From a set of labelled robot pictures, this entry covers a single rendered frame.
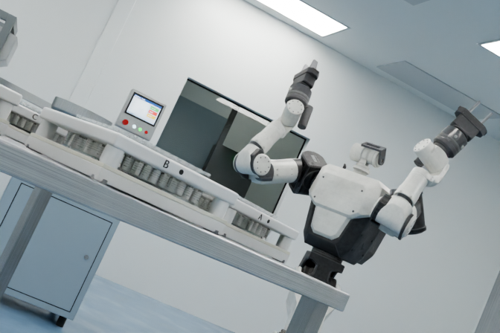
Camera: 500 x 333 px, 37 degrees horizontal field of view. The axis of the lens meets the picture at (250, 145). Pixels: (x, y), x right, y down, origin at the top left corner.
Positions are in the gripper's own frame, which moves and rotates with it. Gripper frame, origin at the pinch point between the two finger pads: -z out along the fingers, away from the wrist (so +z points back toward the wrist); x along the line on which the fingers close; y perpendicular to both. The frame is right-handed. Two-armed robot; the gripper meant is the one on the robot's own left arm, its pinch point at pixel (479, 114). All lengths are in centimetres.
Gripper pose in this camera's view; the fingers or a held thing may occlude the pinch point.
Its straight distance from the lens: 262.7
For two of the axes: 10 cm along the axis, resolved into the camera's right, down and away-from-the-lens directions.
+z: -7.3, 6.6, -1.9
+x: -6.8, -7.1, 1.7
